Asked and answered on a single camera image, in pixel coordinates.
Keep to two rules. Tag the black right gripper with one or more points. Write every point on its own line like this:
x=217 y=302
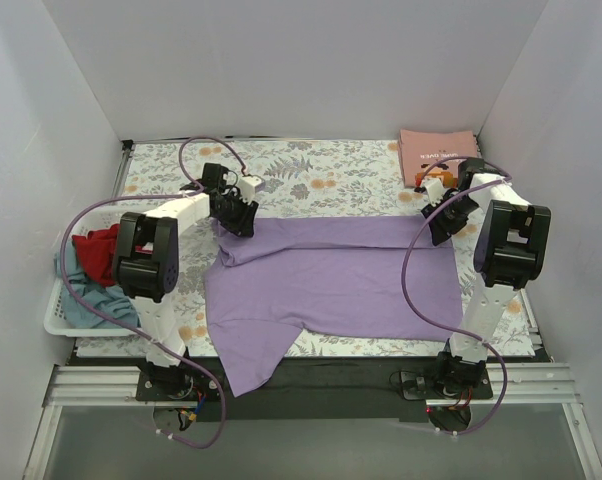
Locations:
x=446 y=220

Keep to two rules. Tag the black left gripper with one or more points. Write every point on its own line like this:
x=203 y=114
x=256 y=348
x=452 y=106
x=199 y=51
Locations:
x=239 y=214

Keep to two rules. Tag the purple t shirt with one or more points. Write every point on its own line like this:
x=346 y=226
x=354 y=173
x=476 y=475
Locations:
x=361 y=277

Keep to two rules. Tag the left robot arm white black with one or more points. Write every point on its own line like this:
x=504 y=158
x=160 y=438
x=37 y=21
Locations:
x=146 y=262

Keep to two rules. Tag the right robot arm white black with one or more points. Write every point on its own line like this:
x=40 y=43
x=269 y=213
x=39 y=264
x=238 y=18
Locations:
x=509 y=253

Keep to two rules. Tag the folded pink printed t shirt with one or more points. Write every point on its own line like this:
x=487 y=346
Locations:
x=418 y=150

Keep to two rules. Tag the red t shirt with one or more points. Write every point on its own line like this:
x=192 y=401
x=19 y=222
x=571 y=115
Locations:
x=95 y=253

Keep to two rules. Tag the blue t shirt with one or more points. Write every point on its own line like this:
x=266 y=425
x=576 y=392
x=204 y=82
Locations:
x=110 y=301

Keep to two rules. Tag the white plastic laundry basket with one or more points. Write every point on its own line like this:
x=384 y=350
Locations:
x=55 y=321

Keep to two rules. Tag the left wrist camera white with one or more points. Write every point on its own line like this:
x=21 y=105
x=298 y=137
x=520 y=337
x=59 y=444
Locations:
x=249 y=186

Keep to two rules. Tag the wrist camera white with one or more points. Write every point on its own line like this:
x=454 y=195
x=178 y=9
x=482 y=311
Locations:
x=433 y=188
x=249 y=186

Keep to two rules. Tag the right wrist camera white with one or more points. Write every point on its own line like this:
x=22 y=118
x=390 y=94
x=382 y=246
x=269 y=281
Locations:
x=433 y=188

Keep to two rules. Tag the aluminium frame rail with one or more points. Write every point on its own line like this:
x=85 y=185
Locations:
x=123 y=386

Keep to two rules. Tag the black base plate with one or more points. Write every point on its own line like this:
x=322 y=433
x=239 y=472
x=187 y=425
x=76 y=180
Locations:
x=308 y=389

